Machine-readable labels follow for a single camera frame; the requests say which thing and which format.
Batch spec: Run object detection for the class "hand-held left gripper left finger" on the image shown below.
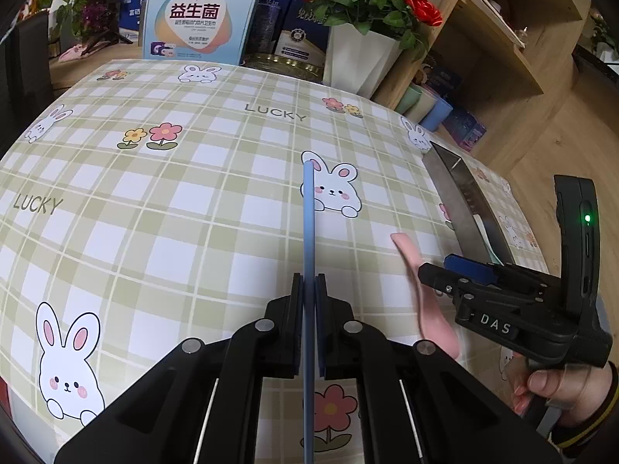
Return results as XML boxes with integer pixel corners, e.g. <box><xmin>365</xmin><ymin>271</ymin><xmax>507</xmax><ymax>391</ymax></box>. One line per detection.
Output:
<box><xmin>53</xmin><ymin>273</ymin><xmax>305</xmax><ymax>464</ymax></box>

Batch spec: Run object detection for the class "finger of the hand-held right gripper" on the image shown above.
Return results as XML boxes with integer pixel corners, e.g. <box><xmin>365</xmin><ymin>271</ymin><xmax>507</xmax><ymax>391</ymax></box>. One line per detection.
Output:
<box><xmin>444</xmin><ymin>254</ymin><xmax>547</xmax><ymax>284</ymax></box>
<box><xmin>418</xmin><ymin>262</ymin><xmax>545</xmax><ymax>300</ymax></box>

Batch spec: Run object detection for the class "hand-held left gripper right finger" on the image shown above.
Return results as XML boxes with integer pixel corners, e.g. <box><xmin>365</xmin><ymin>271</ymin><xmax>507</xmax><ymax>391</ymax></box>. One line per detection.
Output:
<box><xmin>314</xmin><ymin>275</ymin><xmax>564</xmax><ymax>464</ymax></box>

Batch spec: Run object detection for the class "pink spoon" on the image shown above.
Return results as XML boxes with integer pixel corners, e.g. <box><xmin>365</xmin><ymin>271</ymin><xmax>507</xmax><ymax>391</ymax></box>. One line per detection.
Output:
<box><xmin>391</xmin><ymin>233</ymin><xmax>460</xmax><ymax>357</ymax></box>

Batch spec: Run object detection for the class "stainless steel tray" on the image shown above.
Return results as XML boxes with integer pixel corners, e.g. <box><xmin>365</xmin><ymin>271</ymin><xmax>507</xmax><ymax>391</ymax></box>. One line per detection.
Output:
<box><xmin>423</xmin><ymin>141</ymin><xmax>516</xmax><ymax>266</ymax></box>

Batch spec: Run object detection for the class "blue chopstick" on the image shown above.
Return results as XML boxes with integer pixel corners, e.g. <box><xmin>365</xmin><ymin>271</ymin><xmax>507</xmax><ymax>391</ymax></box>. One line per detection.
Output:
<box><xmin>302</xmin><ymin>163</ymin><xmax>318</xmax><ymax>464</ymax></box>

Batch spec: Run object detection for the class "person's right forearm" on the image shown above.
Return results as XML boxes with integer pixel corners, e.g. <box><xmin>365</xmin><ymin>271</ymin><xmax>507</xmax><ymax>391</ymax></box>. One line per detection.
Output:
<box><xmin>549</xmin><ymin>362</ymin><xmax>619</xmax><ymax>453</ymax></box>

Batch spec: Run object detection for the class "person's right hand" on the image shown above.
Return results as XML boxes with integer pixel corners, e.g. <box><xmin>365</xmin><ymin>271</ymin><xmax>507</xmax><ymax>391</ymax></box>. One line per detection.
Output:
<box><xmin>510</xmin><ymin>365</ymin><xmax>615</xmax><ymax>419</ymax></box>

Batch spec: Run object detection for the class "plaid bunny print tablecloth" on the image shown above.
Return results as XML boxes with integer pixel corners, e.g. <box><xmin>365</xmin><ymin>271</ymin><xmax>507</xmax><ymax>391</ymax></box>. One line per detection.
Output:
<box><xmin>0</xmin><ymin>58</ymin><xmax>557</xmax><ymax>464</ymax></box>

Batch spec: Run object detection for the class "blue cup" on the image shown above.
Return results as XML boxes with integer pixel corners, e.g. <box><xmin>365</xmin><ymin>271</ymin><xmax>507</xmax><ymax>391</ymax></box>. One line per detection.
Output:
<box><xmin>418</xmin><ymin>97</ymin><xmax>453</xmax><ymax>131</ymax></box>

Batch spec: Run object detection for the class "beige cup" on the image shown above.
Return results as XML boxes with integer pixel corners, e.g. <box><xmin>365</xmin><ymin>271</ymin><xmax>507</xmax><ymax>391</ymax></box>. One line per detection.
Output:
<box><xmin>406</xmin><ymin>89</ymin><xmax>439</xmax><ymax>125</ymax></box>

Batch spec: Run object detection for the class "green cup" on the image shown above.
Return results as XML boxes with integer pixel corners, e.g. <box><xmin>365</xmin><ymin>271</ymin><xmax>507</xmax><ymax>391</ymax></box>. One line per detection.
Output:
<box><xmin>394</xmin><ymin>82</ymin><xmax>421</xmax><ymax>115</ymax></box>

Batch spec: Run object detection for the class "dark box in shelf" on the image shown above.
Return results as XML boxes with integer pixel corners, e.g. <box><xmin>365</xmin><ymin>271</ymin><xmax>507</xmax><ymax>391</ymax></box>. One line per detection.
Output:
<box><xmin>421</xmin><ymin>65</ymin><xmax>465</xmax><ymax>102</ymax></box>

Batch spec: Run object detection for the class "wooden shelf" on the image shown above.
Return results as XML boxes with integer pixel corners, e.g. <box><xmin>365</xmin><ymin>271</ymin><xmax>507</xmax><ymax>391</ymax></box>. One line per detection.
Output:
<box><xmin>372</xmin><ymin>0</ymin><xmax>593</xmax><ymax>113</ymax></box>

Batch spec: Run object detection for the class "white flower pot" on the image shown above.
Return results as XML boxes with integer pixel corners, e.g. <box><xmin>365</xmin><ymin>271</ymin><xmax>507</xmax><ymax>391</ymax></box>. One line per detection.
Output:
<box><xmin>323</xmin><ymin>24</ymin><xmax>402</xmax><ymax>100</ymax></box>

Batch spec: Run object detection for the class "gold round tray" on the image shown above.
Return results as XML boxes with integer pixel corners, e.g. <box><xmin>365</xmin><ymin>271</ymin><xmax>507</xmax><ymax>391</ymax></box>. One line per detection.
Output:
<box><xmin>242</xmin><ymin>53</ymin><xmax>326</xmax><ymax>83</ymax></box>

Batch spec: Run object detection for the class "light blue printed box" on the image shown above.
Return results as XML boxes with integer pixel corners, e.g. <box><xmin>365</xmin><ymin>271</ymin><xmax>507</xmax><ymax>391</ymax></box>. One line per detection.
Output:
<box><xmin>142</xmin><ymin>0</ymin><xmax>266</xmax><ymax>67</ymax></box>

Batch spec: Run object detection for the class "wooden side table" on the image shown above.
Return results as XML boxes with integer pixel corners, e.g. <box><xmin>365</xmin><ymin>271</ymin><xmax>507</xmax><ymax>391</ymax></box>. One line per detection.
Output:
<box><xmin>48</xmin><ymin>41</ymin><xmax>147</xmax><ymax>90</ymax></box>

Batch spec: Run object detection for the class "blue and white box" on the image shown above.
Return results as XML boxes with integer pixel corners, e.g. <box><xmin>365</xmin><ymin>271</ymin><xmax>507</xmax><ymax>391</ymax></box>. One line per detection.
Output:
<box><xmin>118</xmin><ymin>0</ymin><xmax>151</xmax><ymax>47</ymax></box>

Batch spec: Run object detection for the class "pink cloth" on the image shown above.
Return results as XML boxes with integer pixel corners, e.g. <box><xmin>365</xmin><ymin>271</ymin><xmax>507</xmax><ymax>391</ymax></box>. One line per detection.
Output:
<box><xmin>58</xmin><ymin>41</ymin><xmax>105</xmax><ymax>61</ymax></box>

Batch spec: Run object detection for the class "black chair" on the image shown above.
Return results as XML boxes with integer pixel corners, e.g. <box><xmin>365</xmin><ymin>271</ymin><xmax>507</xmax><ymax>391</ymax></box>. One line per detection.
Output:
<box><xmin>0</xmin><ymin>10</ymin><xmax>54</xmax><ymax>123</ymax></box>

